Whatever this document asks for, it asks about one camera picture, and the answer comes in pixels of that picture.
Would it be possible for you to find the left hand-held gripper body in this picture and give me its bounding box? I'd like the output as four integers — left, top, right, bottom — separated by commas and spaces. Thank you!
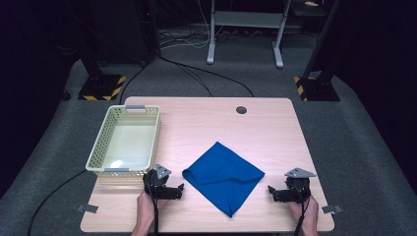
143, 163, 172, 200

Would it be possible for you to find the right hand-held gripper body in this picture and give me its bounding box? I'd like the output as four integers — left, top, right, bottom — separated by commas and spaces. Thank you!
284, 167, 318, 204

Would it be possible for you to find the blue t-shirt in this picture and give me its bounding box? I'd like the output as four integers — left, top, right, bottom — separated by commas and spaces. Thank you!
181, 141, 266, 218

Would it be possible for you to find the person's right hand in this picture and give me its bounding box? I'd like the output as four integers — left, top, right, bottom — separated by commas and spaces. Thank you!
288, 196, 320, 230

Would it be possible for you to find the cream plastic basket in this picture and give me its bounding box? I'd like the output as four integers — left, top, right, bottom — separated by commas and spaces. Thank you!
85, 104, 161, 178

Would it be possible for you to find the black stand striped base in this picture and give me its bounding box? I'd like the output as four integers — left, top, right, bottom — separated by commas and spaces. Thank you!
78, 48, 127, 102
293, 0, 342, 102

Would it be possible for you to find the black cabinet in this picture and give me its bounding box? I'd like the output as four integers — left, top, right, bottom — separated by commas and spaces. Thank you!
91, 0, 158, 67

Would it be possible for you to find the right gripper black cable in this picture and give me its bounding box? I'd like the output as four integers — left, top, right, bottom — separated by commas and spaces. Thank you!
293, 183, 312, 236

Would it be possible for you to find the grey table bracket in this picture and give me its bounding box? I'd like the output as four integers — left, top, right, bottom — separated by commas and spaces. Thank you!
77, 204, 99, 214
321, 205, 344, 215

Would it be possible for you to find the thin black floor cable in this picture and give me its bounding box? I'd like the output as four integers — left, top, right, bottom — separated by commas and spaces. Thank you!
175, 62, 214, 98

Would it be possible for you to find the long black floor cable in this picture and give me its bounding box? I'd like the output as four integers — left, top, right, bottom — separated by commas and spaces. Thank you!
156, 53, 256, 98

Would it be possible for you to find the thick black floor cable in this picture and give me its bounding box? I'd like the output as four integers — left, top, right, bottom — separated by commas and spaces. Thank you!
27, 169, 88, 236

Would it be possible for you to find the tangle of floor cables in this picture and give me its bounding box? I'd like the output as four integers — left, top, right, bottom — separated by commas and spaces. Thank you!
158, 28, 230, 50

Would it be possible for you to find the white desk frame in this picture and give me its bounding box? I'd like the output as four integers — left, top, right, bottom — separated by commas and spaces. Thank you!
206, 0, 293, 69

